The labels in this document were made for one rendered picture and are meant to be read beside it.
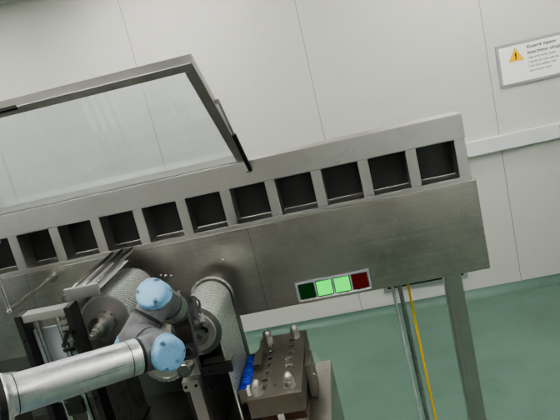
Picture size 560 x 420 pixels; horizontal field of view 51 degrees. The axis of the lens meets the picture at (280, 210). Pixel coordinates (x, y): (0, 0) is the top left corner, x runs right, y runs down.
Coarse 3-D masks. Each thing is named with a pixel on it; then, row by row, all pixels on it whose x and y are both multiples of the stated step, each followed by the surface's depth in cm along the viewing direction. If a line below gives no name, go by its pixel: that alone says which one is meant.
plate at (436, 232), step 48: (432, 192) 187; (192, 240) 197; (240, 240) 195; (288, 240) 194; (336, 240) 193; (384, 240) 192; (432, 240) 191; (480, 240) 189; (48, 288) 205; (240, 288) 200; (288, 288) 198; (0, 336) 211
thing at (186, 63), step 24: (120, 72) 148; (144, 72) 146; (168, 72) 146; (192, 72) 148; (24, 96) 151; (48, 96) 149; (72, 96) 150; (216, 120) 168; (240, 144) 178; (192, 168) 194; (96, 192) 198
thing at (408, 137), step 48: (336, 144) 186; (384, 144) 185; (432, 144) 184; (144, 192) 194; (192, 192) 193; (240, 192) 200; (288, 192) 198; (336, 192) 197; (384, 192) 189; (0, 240) 210; (48, 240) 209; (96, 240) 200; (144, 240) 199
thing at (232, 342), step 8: (232, 312) 189; (232, 320) 187; (232, 328) 185; (224, 336) 174; (232, 336) 183; (240, 336) 193; (224, 344) 172; (232, 344) 181; (240, 344) 191; (224, 352) 170; (232, 352) 179; (240, 352) 188; (240, 360) 186; (240, 368) 184; (232, 376) 174; (240, 376) 182; (232, 384) 172
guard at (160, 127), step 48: (96, 96) 153; (144, 96) 156; (192, 96) 159; (0, 144) 167; (48, 144) 170; (96, 144) 173; (144, 144) 177; (192, 144) 181; (0, 192) 191; (48, 192) 196
